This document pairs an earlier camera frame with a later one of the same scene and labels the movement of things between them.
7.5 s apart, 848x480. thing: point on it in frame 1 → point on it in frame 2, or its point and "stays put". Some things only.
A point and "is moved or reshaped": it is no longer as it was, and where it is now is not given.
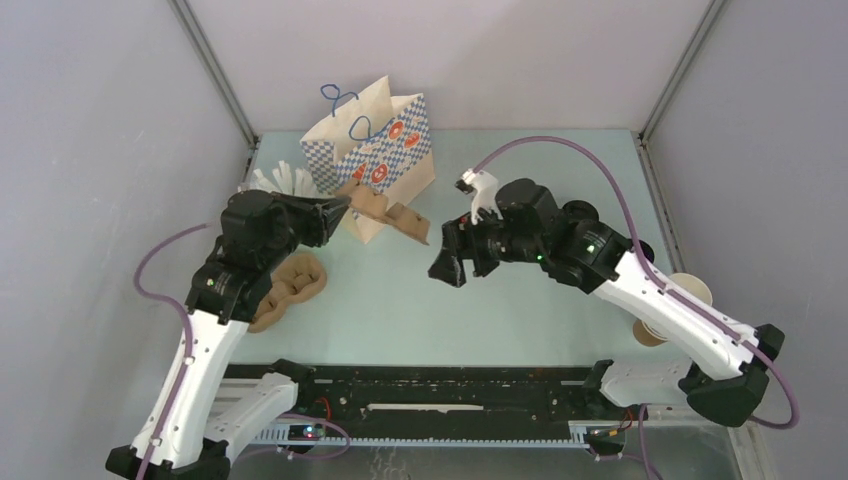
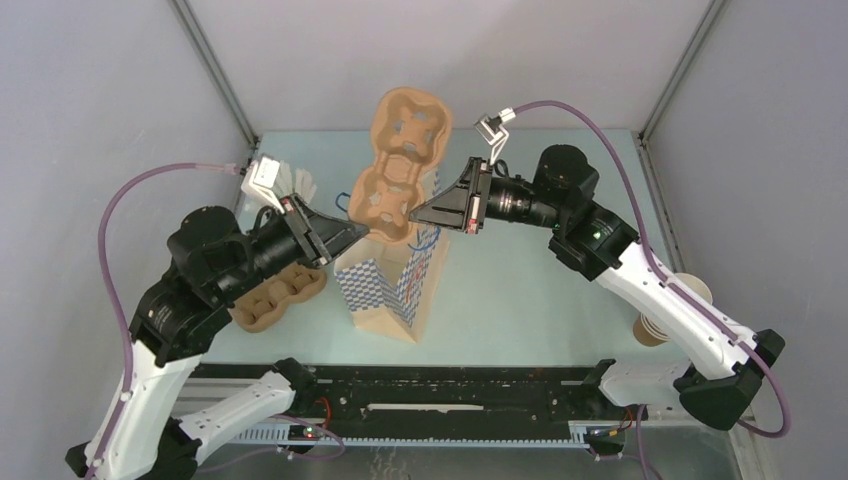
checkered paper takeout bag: (378, 139) → (391, 288)
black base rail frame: (432, 405) stays put
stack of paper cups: (649, 337) stays put
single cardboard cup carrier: (376, 205) is moved or reshaped
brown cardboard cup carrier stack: (295, 280) stays put
